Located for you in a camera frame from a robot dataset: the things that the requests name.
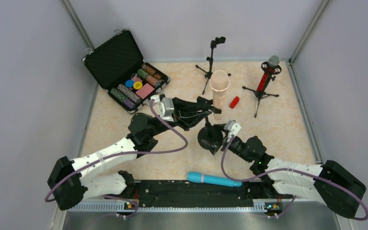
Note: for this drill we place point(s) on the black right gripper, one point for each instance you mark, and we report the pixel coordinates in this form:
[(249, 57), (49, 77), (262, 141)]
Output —
[(223, 138)]

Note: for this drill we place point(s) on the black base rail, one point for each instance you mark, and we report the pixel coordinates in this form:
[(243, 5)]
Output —
[(181, 195)]

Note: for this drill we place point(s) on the light blue microphone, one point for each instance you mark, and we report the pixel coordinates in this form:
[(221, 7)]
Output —
[(197, 177)]

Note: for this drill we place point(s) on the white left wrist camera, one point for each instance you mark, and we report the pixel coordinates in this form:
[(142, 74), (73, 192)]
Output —
[(166, 108)]

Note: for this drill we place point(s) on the black round-base mic stand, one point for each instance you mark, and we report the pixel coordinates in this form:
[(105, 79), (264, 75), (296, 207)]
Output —
[(209, 131)]

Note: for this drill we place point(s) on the black tall tripod mic stand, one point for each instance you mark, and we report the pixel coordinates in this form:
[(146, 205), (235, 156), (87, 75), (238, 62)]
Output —
[(210, 59)]

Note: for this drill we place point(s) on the black shock-mount tripod stand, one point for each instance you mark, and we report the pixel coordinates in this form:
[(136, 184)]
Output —
[(259, 96)]

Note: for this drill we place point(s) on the black poker chip case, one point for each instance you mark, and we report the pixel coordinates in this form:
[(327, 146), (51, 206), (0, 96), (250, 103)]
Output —
[(120, 69)]

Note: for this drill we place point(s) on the red glitter microphone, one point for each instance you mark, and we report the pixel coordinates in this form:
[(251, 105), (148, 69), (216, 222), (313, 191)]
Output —
[(271, 68)]

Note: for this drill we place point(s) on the beige microphone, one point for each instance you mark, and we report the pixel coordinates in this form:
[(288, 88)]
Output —
[(219, 83)]

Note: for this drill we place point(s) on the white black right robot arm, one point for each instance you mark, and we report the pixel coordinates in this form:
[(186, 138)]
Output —
[(330, 183)]

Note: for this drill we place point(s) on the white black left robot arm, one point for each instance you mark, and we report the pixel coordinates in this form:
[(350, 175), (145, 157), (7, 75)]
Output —
[(73, 180)]

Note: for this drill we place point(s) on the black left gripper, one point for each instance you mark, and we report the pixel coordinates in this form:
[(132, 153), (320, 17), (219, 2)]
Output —
[(181, 113)]

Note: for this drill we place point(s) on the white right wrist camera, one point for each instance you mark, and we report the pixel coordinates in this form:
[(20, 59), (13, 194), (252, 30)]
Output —
[(231, 129)]

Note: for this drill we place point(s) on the red toy brick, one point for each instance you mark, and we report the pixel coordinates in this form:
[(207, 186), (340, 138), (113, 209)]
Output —
[(234, 102)]

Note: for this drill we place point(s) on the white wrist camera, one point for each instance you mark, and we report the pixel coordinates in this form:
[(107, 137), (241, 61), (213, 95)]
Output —
[(231, 129), (166, 108)]

